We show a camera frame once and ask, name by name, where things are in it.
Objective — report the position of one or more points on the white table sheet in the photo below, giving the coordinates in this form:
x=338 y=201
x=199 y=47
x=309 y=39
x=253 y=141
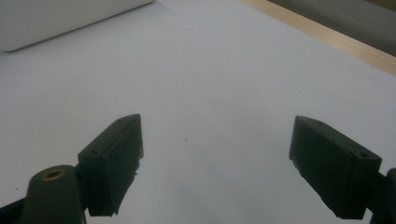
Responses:
x=211 y=87

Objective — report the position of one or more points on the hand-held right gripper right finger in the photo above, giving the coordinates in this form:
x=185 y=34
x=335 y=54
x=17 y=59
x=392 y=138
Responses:
x=333 y=168

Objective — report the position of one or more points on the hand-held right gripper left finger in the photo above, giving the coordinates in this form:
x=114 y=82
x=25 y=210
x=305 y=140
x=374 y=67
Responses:
x=112 y=165

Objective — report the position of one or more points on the white plastic storage box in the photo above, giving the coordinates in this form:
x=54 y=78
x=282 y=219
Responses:
x=46 y=21

